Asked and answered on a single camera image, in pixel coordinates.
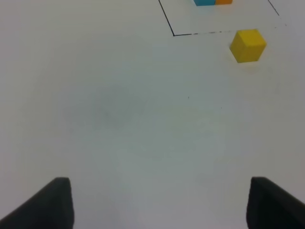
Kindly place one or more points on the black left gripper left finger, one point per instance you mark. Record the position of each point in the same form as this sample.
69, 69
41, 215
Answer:
50, 208

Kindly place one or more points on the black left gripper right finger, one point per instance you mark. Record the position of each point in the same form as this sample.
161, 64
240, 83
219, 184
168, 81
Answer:
271, 207

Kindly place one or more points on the yellow block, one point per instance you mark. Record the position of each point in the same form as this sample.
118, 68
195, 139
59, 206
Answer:
247, 46

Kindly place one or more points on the orange template block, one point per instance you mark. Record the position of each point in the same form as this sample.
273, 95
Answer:
223, 2

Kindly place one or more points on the blue template block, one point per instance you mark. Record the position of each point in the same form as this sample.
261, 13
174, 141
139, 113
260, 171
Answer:
204, 2

